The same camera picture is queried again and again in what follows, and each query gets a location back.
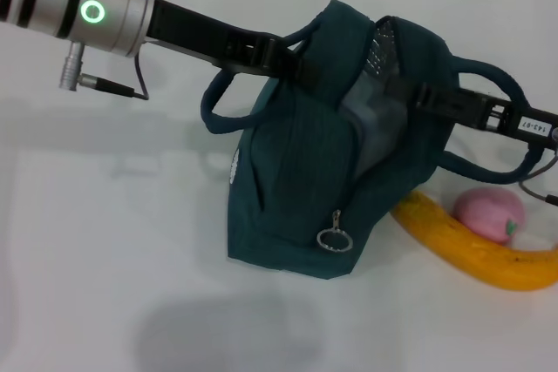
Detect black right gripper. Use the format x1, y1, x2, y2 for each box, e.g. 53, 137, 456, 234
415, 85, 558, 152

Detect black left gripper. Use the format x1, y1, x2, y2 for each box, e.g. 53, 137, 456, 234
146, 0, 346, 95

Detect dark teal lunch bag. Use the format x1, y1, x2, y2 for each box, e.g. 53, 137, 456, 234
200, 0, 540, 281

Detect pink toy peach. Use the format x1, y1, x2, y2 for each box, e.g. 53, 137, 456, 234
454, 187, 527, 245

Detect yellow banana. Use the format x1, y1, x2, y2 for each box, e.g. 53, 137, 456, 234
390, 191, 558, 293

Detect silver zipper pull ring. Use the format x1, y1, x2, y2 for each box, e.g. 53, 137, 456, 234
316, 209, 354, 254

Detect grey right arm cable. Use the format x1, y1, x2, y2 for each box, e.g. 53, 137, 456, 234
518, 145, 558, 207

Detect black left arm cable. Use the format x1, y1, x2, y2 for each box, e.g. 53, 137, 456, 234
58, 40, 150, 102

